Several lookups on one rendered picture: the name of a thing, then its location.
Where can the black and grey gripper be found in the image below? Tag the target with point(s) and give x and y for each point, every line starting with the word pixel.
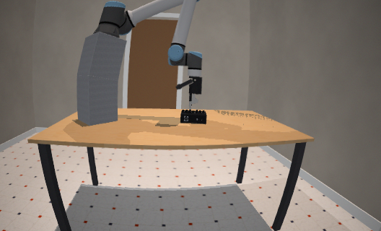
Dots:
pixel 195 90

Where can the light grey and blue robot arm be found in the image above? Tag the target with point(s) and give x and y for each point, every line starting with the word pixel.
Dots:
pixel 114 17

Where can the black lighting desk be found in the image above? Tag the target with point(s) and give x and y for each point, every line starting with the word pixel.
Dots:
pixel 191 116

